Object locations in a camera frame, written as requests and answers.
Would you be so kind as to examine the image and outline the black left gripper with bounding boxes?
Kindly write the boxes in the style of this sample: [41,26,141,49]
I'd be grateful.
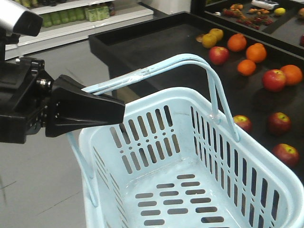
[0,57,125,144]

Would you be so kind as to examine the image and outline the light blue plastic basket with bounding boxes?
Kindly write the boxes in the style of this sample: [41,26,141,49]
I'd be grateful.
[67,54,304,228]

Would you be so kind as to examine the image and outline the white supermarket shelf unit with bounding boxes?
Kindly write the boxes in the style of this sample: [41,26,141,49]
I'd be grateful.
[5,0,154,60]

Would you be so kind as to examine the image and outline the yellow round citrus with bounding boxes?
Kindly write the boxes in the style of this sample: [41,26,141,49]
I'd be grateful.
[209,28,224,42]
[201,33,217,48]

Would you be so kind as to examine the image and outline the red apple far left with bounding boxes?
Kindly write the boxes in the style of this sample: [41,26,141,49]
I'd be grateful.
[209,46,229,66]

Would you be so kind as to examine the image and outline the red apple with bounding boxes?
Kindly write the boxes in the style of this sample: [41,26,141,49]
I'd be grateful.
[262,69,286,92]
[267,112,292,136]
[209,46,229,66]

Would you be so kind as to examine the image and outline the small orange left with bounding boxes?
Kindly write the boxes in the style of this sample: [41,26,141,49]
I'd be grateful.
[227,33,247,52]

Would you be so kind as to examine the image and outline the small orange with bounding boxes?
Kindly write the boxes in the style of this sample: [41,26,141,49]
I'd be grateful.
[237,59,257,76]
[227,33,247,52]

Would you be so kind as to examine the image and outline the small orange right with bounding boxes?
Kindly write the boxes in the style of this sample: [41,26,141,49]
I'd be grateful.
[237,59,257,76]

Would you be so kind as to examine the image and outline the orange with nub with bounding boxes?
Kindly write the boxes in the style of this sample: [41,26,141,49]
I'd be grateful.
[246,43,267,63]

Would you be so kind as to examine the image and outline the black fruit display stand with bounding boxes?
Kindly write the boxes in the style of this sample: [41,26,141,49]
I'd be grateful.
[89,12,304,179]

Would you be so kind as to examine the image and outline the red apple lower left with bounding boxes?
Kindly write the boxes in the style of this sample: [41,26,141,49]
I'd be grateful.
[262,69,286,92]

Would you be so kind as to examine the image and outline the red apple bottom left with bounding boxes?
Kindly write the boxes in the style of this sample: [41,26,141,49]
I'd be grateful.
[267,112,292,136]

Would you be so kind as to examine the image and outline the large orange back left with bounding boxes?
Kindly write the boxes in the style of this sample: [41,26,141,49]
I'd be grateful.
[280,65,303,86]

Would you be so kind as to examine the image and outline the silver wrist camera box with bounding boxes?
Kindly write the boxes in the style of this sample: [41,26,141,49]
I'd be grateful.
[0,0,43,37]

